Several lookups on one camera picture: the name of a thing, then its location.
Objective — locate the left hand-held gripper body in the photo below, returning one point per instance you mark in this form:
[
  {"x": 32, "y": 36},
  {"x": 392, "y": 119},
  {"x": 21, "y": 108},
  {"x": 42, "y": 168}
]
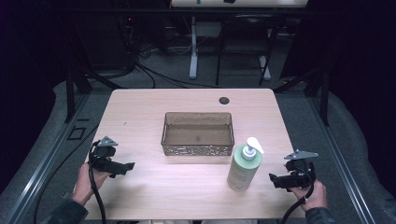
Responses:
[{"x": 104, "y": 155}]

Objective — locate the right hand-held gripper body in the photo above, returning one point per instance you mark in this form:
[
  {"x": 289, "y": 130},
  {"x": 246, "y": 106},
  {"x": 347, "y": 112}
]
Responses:
[{"x": 302, "y": 174}]

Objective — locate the green pump soap bottle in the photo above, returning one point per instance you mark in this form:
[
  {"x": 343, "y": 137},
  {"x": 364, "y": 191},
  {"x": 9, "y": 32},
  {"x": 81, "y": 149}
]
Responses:
[{"x": 244, "y": 169}]

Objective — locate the brown translucent plastic basket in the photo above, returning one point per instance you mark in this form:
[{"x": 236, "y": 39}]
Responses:
[{"x": 197, "y": 137}]

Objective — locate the person's right hand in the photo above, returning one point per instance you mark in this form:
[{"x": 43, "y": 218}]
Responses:
[{"x": 317, "y": 196}]

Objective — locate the person's left hand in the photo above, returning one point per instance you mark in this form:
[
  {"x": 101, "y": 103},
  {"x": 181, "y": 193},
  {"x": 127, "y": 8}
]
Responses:
[{"x": 83, "y": 185}]

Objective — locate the black tape square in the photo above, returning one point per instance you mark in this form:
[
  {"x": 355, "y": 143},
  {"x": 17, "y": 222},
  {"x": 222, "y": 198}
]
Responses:
[{"x": 76, "y": 133}]

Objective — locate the black metal stand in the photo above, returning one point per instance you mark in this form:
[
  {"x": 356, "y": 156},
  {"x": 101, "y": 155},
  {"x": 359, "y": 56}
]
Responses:
[
  {"x": 323, "y": 93},
  {"x": 70, "y": 93}
]

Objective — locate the dark round table grommet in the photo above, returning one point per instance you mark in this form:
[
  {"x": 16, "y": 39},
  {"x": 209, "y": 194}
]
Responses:
[{"x": 224, "y": 100}]

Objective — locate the black chair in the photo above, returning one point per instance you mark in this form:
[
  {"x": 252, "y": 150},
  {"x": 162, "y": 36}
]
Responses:
[{"x": 249, "y": 37}]

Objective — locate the white background desk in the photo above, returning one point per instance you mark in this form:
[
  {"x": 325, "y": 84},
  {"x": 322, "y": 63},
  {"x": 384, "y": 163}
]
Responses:
[{"x": 243, "y": 3}]

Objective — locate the aluminium floor rail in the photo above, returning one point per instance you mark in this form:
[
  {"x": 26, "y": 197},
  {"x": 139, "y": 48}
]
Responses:
[
  {"x": 46, "y": 165},
  {"x": 342, "y": 165}
]

